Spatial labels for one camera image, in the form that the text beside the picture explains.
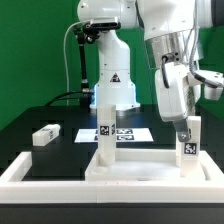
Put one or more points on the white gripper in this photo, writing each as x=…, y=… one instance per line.
x=178, y=91

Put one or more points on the white desk top panel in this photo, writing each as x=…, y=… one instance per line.
x=142, y=165

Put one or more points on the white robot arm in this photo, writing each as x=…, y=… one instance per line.
x=165, y=35

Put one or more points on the white marker tag sheet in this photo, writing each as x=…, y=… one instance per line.
x=122, y=135

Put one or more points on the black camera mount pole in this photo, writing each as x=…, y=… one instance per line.
x=84, y=80

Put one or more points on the black camera on mount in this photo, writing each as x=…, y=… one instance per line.
x=91, y=30

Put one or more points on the white U-shaped frame fixture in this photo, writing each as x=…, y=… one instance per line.
x=14, y=189

